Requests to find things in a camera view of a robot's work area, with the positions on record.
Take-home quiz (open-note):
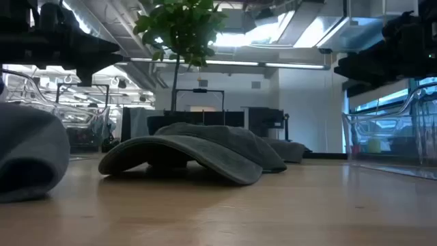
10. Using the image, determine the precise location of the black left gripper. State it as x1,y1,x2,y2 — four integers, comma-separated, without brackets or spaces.
73,36,126,87

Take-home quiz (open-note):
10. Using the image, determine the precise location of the black partition cabinet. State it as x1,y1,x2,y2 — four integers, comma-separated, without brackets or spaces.
163,109,245,128

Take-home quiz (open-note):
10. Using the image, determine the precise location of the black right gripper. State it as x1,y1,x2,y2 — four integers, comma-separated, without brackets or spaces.
333,33,416,88

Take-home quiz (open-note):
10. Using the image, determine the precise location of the green potted plant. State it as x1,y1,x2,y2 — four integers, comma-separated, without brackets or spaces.
132,0,229,136

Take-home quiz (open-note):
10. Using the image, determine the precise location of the hanging ceiling light panel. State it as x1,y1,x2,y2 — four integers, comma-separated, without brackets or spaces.
315,15,385,54

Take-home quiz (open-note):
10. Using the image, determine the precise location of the silver ventilation duct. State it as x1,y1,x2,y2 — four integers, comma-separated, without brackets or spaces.
63,0,158,90

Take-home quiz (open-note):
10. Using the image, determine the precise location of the grey covered cabinet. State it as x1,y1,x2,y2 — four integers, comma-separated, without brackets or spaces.
120,107,165,143

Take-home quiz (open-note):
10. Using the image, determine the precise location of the black equipment rack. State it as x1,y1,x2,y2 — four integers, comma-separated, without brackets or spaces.
248,107,285,139

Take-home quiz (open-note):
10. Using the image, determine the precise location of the green cup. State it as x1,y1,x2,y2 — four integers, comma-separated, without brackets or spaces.
367,137,382,154

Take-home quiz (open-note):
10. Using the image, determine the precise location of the black gantry frame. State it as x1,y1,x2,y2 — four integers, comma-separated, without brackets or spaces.
174,87,226,114

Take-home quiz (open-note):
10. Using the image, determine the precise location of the grey hat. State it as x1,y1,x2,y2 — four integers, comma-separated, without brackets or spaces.
0,102,71,204

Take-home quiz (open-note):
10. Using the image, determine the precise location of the long ceiling tube light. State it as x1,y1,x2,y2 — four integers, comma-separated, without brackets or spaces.
128,57,330,71

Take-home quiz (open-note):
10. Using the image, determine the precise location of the faded green cap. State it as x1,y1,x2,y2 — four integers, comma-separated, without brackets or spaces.
98,122,288,187
262,137,307,164

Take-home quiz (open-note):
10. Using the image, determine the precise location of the black post stand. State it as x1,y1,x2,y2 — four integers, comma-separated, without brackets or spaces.
283,113,292,142

